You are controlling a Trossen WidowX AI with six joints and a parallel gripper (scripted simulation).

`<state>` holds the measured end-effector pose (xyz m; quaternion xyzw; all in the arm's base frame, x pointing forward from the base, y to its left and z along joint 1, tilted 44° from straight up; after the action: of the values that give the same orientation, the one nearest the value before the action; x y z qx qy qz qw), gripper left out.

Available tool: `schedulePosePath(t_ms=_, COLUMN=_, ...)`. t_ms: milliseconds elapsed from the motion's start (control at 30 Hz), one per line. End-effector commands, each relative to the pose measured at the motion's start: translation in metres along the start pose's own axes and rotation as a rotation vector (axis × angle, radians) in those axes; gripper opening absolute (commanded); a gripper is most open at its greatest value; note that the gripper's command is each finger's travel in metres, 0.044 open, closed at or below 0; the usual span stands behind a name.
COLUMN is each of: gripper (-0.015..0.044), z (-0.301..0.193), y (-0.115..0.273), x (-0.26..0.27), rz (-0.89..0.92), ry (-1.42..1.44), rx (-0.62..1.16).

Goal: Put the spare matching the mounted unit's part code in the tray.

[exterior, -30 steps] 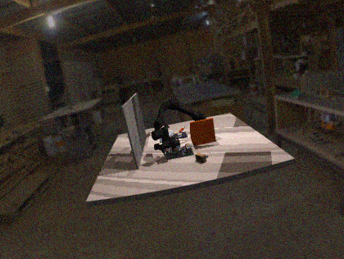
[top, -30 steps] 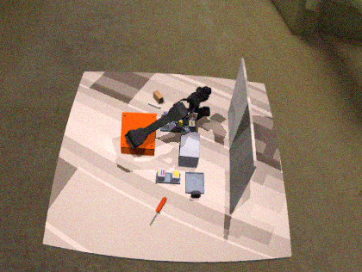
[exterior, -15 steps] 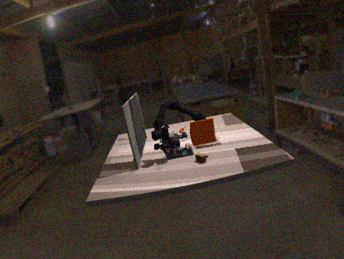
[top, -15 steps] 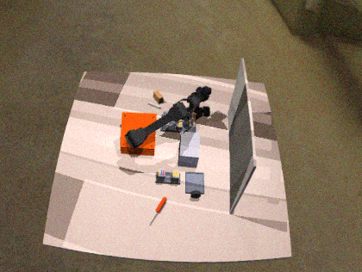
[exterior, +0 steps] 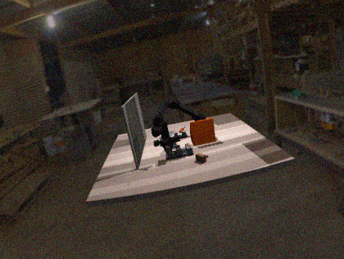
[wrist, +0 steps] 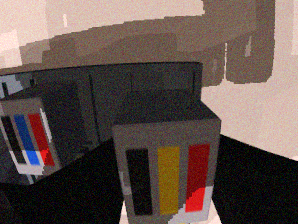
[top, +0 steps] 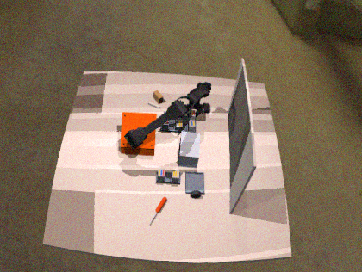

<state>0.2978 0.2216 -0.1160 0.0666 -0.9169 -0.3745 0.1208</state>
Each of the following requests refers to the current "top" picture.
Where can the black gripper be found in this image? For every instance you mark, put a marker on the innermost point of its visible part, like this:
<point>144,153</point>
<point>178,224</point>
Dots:
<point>199,107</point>

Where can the orange-handled screwdriver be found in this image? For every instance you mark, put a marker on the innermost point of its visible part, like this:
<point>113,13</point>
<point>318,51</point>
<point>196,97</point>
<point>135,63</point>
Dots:
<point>162,203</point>

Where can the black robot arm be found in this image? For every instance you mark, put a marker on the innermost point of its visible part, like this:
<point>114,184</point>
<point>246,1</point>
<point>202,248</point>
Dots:
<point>177,109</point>

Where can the black short cylinder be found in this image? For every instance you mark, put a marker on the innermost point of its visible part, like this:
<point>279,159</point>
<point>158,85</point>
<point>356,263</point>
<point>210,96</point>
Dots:
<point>195,194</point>

